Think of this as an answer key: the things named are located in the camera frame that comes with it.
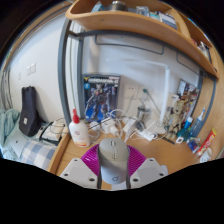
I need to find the wooden shelf unit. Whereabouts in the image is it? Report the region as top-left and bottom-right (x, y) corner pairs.
(64, 0), (221, 79)

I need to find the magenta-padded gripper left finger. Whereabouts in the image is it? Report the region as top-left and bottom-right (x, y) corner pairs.
(59, 143), (102, 191)

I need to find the grey metal bed frame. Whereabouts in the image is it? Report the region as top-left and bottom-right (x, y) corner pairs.
(57, 18), (218, 138)

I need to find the teal round container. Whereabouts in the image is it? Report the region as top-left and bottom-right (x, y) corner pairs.
(176, 128), (191, 143)

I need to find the white charger block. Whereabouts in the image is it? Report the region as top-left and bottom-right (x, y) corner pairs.
(123, 118), (136, 139)
(101, 118), (116, 134)

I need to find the black bag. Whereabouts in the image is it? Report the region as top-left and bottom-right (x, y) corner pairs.
(18, 85), (43, 137)

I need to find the white red-pump lotion bottle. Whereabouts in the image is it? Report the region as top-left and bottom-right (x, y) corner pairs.
(68, 108), (92, 148)

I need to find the white light switch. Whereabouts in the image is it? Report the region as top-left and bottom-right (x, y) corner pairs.
(25, 62), (37, 77)

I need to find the robot model kit box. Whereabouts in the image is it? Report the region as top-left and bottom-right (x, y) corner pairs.
(82, 73), (122, 124)

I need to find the white charging cable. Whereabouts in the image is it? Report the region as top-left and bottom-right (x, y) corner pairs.
(88, 108), (148, 141)

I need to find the colourful printed box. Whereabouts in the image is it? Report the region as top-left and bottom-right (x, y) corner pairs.
(176, 79), (201, 111)

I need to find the white power strip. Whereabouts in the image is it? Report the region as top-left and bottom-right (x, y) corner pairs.
(138, 129), (158, 142)

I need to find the white wall outlet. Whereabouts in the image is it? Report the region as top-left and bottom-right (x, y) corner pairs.
(123, 83), (139, 100)

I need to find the grey and white computer mouse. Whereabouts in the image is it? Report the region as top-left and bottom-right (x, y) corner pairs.
(97, 137), (131, 185)

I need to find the teal blanket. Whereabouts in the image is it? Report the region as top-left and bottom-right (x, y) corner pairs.
(0, 108), (21, 161)

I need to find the blue plaid bedding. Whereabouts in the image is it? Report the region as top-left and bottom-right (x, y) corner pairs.
(19, 136), (58, 171)

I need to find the red chip can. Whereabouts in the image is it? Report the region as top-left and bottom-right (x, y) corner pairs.
(196, 128), (218, 158)

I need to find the dark green cable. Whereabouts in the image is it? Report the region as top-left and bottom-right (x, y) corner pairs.
(143, 88), (164, 116)

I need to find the metal cup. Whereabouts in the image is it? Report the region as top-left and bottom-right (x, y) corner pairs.
(137, 105), (151, 123)

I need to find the blue spray bottle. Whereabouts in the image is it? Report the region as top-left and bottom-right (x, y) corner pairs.
(189, 107), (207, 138)

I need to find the white desk lamp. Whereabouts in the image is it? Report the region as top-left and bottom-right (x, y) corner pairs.
(106, 58), (172, 134)

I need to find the white mug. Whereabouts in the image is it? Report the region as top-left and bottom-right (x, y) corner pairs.
(199, 148), (214, 164)

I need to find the beige robot figurine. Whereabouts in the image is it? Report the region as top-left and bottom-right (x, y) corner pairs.
(166, 99), (188, 141)

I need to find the blue tube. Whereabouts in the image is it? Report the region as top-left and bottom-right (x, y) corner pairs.
(184, 116), (194, 133)

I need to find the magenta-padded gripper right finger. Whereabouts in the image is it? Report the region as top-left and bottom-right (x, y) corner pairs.
(126, 143), (169, 190)

